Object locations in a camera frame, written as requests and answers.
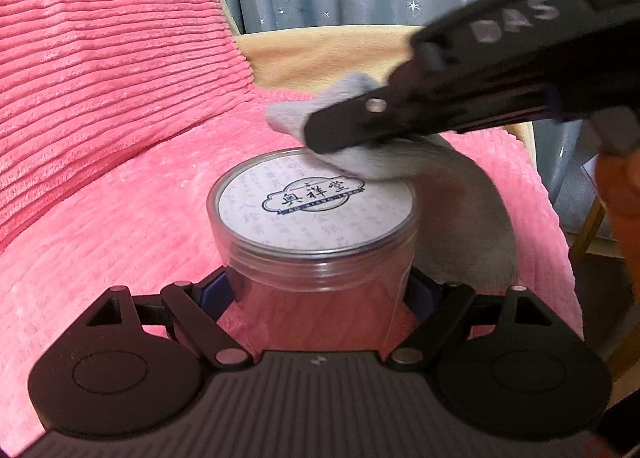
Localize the grey green microfibre cloth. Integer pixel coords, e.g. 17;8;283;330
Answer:
266;70;522;297

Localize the clear plastic jar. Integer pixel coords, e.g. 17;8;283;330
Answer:
207;148;418;354

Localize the person right hand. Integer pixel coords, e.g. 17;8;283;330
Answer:
596;149;640;262

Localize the pink ribbed blanket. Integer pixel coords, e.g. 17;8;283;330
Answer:
1;87;582;455

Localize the wooden side table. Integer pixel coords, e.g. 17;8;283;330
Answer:
570;195;639;406

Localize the pink corduroy cushion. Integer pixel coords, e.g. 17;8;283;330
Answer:
1;0;254;245

